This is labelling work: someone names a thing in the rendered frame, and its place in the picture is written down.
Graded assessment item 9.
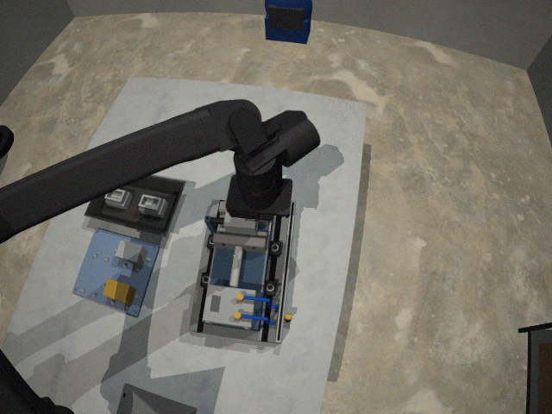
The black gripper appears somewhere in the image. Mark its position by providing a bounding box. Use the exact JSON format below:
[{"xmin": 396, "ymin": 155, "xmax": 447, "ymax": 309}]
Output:
[{"xmin": 225, "ymin": 174, "xmax": 292, "ymax": 223}]

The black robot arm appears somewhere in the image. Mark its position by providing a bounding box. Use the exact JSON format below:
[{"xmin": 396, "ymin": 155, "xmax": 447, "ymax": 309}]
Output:
[{"xmin": 0, "ymin": 99, "xmax": 320, "ymax": 414}]

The yellow rectangular block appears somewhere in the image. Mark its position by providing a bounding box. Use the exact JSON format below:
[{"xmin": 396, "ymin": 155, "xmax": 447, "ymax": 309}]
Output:
[{"xmin": 103, "ymin": 279, "xmax": 136, "ymax": 305}]

